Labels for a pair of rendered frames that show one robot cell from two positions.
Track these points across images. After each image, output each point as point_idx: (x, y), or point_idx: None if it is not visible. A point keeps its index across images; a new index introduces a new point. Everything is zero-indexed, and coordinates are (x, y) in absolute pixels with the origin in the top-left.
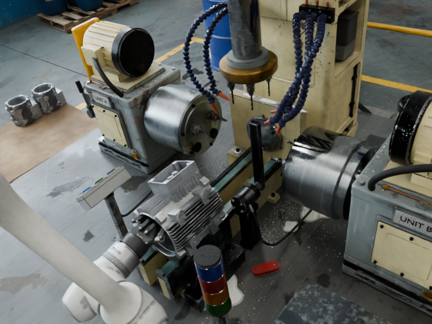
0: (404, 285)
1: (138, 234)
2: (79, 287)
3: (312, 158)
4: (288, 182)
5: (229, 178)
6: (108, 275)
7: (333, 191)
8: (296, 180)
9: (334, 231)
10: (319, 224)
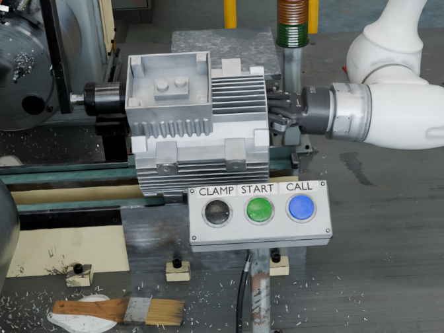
0: (111, 61)
1: (296, 104)
2: (430, 86)
3: (37, 0)
4: (67, 49)
5: (29, 206)
6: (382, 75)
7: (71, 9)
8: (66, 37)
9: (41, 147)
10: (36, 161)
